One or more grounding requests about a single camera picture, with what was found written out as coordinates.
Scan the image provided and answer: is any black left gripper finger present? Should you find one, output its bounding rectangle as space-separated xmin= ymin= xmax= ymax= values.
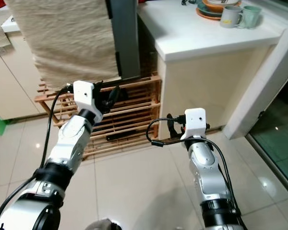
xmin=108 ymin=86 xmax=121 ymax=109

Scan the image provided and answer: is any wooden slatted rack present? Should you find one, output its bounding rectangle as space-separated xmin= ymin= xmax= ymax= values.
xmin=35 ymin=72 xmax=163 ymax=159

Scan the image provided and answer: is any white kitchen island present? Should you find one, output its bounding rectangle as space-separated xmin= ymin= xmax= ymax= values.
xmin=137 ymin=0 xmax=288 ymax=140

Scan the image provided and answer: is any dark grey panel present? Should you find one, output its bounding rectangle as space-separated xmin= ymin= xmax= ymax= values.
xmin=107 ymin=0 xmax=142 ymax=81

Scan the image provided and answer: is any beige hanging towel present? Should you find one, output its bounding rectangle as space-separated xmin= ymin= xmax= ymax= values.
xmin=4 ymin=0 xmax=123 ymax=92

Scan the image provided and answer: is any sliding glass door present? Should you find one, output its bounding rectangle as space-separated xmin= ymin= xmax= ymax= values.
xmin=245 ymin=81 xmax=288 ymax=193

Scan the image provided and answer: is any orange plate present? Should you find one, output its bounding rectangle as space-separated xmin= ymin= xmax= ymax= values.
xmin=195 ymin=7 xmax=224 ymax=21

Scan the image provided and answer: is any teal plate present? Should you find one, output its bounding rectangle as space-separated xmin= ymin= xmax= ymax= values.
xmin=198 ymin=3 xmax=225 ymax=18

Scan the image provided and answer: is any grey mug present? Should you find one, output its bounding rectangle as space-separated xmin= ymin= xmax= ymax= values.
xmin=220 ymin=5 xmax=243 ymax=28

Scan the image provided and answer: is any orange bowl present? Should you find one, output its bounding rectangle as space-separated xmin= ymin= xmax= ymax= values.
xmin=203 ymin=0 xmax=241 ymax=13

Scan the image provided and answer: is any light green mug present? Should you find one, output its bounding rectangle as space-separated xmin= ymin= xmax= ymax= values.
xmin=239 ymin=5 xmax=263 ymax=29

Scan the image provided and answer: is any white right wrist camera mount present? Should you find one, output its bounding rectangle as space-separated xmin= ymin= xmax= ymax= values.
xmin=180 ymin=108 xmax=207 ymax=141

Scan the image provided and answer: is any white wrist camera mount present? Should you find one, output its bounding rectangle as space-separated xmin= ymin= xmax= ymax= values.
xmin=72 ymin=80 xmax=97 ymax=112
xmin=180 ymin=108 xmax=207 ymax=141

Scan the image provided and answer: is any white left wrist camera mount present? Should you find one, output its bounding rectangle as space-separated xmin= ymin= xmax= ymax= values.
xmin=72 ymin=80 xmax=97 ymax=112

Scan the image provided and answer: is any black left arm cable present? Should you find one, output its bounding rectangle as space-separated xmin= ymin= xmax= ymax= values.
xmin=0 ymin=84 xmax=74 ymax=230

